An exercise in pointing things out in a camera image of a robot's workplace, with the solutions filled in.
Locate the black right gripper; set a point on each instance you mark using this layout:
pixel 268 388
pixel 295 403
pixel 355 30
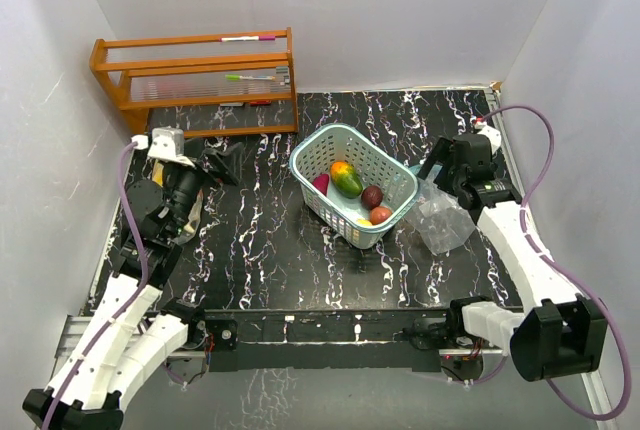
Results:
pixel 441 153

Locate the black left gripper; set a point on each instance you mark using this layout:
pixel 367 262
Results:
pixel 227 162

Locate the clear bag blue zipper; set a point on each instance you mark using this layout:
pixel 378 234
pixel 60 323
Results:
pixel 442 224

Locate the clear bag orange zipper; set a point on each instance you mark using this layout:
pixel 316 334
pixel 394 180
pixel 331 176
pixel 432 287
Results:
pixel 183 198

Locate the brown passion fruit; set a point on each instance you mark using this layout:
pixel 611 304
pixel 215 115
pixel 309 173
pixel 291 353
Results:
pixel 379 215

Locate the orange green mango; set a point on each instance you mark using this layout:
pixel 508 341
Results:
pixel 345 179

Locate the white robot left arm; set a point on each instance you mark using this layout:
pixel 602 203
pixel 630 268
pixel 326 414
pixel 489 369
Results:
pixel 158 186

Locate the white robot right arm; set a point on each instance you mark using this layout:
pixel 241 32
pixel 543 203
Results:
pixel 559 332

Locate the green pen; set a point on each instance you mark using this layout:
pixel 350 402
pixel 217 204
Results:
pixel 238 77

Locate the dark purple passion fruit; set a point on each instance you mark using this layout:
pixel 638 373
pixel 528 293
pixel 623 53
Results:
pixel 372 197

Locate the pink dragon fruit piece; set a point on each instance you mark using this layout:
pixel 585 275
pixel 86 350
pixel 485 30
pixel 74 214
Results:
pixel 321 183

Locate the orange wooden shelf rack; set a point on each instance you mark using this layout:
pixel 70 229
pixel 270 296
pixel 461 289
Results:
pixel 140 76

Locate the small grey box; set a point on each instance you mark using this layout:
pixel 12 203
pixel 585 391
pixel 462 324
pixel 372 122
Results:
pixel 282 76

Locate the light green plastic basket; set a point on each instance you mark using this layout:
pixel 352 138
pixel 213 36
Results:
pixel 340 142

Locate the pink white pen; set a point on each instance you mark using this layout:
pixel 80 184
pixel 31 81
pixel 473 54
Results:
pixel 248 38

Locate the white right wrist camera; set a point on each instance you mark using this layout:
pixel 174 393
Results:
pixel 492 134

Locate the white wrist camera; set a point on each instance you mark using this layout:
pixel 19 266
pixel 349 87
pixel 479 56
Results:
pixel 492 134
pixel 167 145

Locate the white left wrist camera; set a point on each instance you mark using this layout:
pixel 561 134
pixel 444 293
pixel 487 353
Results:
pixel 167 145

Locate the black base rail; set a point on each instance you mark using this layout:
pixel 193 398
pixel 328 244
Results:
pixel 323 339

